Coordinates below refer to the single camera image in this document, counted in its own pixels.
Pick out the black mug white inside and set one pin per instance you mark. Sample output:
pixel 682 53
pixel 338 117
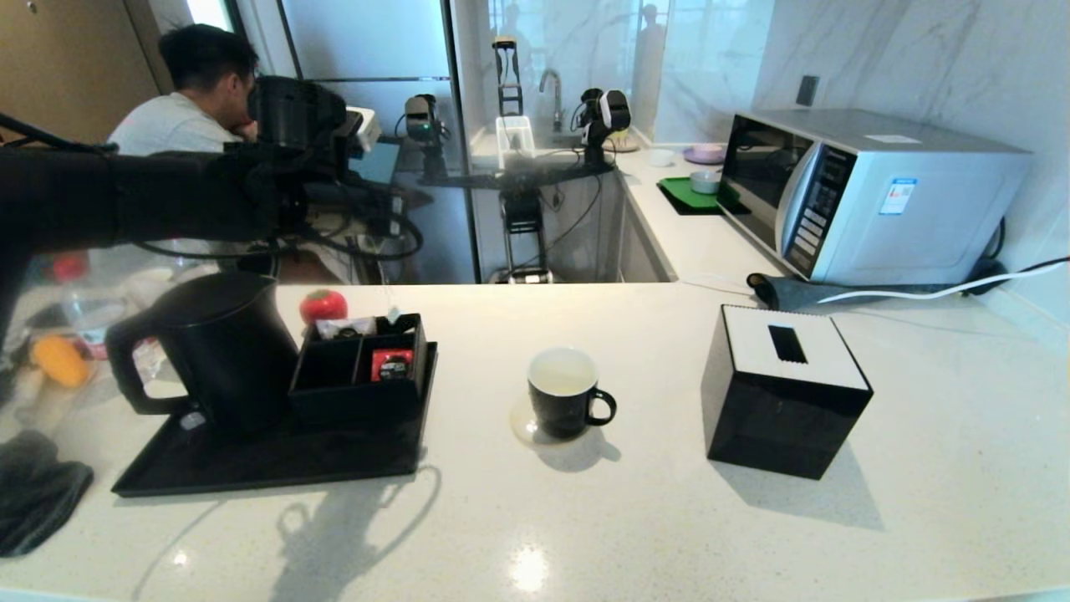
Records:
pixel 562 414

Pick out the black electric kettle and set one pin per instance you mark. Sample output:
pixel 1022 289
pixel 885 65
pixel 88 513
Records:
pixel 226 351

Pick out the black upright frame device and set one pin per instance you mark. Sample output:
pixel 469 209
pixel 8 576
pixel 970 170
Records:
pixel 506 79

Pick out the round translucent coaster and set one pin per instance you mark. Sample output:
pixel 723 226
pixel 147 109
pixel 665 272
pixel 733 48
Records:
pixel 520 428

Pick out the small yellow cup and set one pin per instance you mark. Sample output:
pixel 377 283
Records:
pixel 623 140

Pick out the clear packet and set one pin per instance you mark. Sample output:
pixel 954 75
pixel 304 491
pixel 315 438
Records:
pixel 394 318

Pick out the purple plate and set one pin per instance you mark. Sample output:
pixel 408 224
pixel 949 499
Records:
pixel 704 155

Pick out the green plastic tray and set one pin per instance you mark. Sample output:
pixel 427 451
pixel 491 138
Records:
pixel 679 194

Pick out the dark grey folded cloth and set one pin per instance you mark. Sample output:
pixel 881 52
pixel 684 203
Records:
pixel 38 493

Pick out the chrome kitchen faucet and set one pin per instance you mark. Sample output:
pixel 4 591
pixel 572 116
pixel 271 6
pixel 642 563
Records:
pixel 552 84

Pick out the red tomato-shaped timer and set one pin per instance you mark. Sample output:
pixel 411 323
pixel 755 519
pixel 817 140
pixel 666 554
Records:
pixel 323 306

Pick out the white tea bag packet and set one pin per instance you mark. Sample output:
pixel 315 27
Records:
pixel 343 328

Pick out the black compartment organizer box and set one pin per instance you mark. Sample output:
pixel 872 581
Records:
pixel 351 403

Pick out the silver microwave oven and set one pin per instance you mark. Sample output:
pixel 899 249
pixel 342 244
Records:
pixel 919 217

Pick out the black white-edged wrist camera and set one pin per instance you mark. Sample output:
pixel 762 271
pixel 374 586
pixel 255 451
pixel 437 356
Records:
pixel 364 127

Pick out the orange round object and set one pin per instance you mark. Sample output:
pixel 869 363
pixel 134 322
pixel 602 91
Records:
pixel 60 359

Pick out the small grey bowl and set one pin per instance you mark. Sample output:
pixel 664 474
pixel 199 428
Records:
pixel 705 182

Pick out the red coffee sachet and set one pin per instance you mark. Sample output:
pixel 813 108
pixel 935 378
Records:
pixel 391 366

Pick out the small white bowl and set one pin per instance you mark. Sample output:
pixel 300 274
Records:
pixel 660 157

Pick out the black rectangular serving tray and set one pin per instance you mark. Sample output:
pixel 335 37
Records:
pixel 292 460

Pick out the window with dark frame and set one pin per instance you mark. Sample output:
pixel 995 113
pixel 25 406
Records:
pixel 209 12

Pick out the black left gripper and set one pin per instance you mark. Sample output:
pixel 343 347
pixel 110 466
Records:
pixel 351 209

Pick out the black teleoperation rig stand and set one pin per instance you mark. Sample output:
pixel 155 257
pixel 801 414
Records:
pixel 522 221

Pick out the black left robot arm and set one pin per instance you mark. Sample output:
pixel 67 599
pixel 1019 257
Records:
pixel 125 196

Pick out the silver refrigerator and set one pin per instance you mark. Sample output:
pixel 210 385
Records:
pixel 401 50

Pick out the white kitchen cabinet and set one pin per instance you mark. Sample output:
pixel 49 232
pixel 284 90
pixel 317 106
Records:
pixel 639 251

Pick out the dark wall socket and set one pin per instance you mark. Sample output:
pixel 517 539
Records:
pixel 807 92

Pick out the black tissue box white lid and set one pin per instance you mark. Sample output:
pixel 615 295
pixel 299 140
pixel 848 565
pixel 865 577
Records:
pixel 777 426

